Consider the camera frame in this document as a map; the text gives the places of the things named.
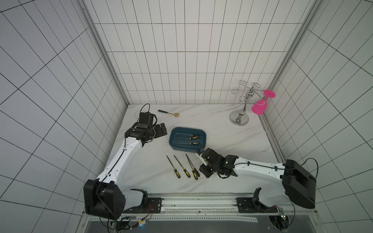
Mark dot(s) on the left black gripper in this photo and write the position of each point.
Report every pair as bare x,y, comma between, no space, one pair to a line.
159,133

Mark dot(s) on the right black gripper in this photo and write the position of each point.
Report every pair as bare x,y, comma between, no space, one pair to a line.
207,160

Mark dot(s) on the yellow black file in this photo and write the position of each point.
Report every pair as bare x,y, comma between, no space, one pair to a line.
196,170
175,170
192,168
185,171

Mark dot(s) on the crossing yellow file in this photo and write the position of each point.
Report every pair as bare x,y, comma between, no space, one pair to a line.
187,138

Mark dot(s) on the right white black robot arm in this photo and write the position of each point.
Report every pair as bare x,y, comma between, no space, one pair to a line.
280,183

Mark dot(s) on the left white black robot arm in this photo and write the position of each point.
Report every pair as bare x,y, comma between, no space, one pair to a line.
116,171

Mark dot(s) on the teal plastic storage box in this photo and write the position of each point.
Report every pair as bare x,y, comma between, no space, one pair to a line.
188,148

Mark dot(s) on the chrome glass holder stand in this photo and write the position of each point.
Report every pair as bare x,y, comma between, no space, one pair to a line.
240,117

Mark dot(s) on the pink plastic wine glass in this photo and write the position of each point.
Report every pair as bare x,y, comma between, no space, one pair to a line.
261,105

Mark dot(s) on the left base wiring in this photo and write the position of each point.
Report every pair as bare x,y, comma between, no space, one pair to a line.
128,221

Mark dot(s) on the gold spoon dark handle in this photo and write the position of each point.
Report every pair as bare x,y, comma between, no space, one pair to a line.
174,114

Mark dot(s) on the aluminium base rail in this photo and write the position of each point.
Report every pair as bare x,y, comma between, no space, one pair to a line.
212,204

